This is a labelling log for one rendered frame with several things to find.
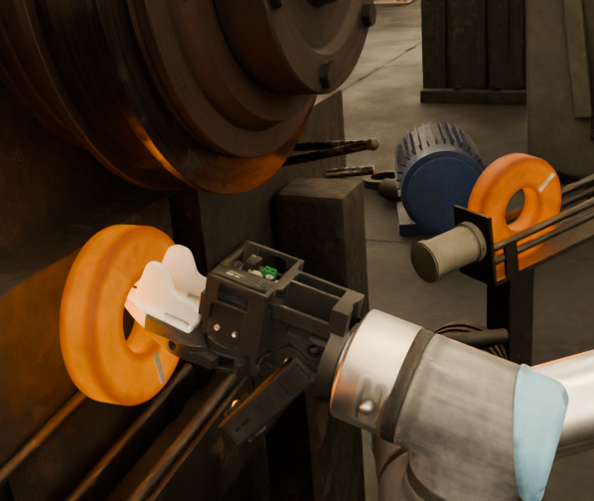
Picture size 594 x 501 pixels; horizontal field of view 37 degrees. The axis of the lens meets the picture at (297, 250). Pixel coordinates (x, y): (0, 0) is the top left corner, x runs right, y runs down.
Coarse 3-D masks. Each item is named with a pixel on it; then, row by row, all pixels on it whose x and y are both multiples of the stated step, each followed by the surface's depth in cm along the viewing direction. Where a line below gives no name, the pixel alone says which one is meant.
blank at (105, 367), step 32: (96, 256) 72; (128, 256) 74; (160, 256) 79; (64, 288) 72; (96, 288) 71; (128, 288) 74; (64, 320) 71; (96, 320) 71; (64, 352) 72; (96, 352) 71; (128, 352) 75; (160, 352) 80; (96, 384) 72; (128, 384) 75; (160, 384) 80
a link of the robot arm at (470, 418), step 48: (432, 336) 68; (432, 384) 64; (480, 384) 64; (528, 384) 64; (384, 432) 67; (432, 432) 64; (480, 432) 63; (528, 432) 62; (432, 480) 66; (480, 480) 64; (528, 480) 63
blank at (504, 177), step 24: (504, 168) 125; (528, 168) 127; (552, 168) 129; (480, 192) 126; (504, 192) 126; (528, 192) 131; (552, 192) 131; (504, 216) 127; (528, 216) 132; (528, 240) 131
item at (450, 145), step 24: (408, 144) 323; (432, 144) 306; (456, 144) 307; (408, 168) 298; (432, 168) 294; (456, 168) 294; (480, 168) 295; (408, 192) 298; (432, 192) 297; (456, 192) 297; (408, 216) 324; (432, 216) 300
